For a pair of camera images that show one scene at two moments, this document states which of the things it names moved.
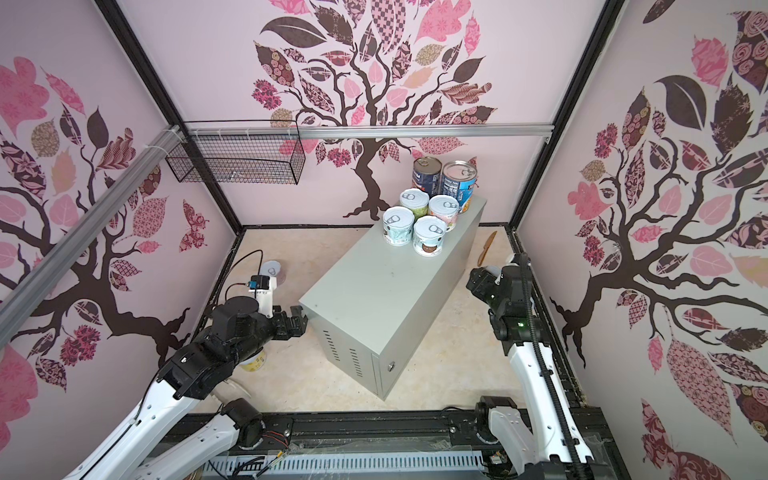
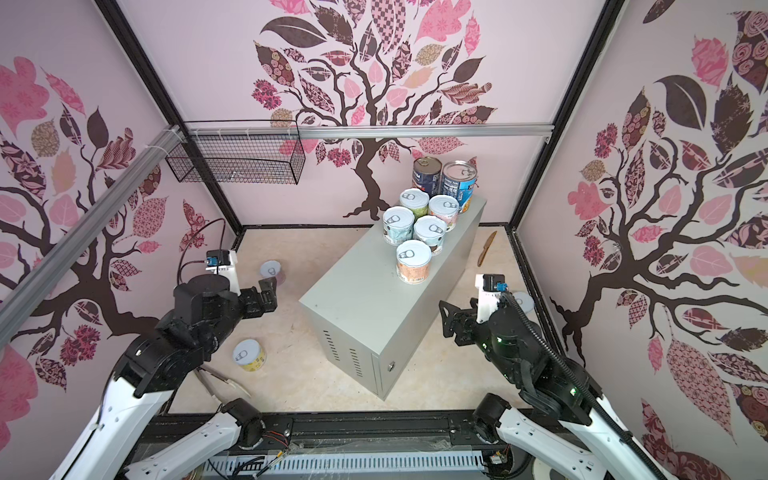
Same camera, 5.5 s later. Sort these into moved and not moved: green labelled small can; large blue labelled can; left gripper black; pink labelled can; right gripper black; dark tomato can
Moved: left gripper black; right gripper black
Not moved: green labelled small can; pink labelled can; dark tomato can; large blue labelled can
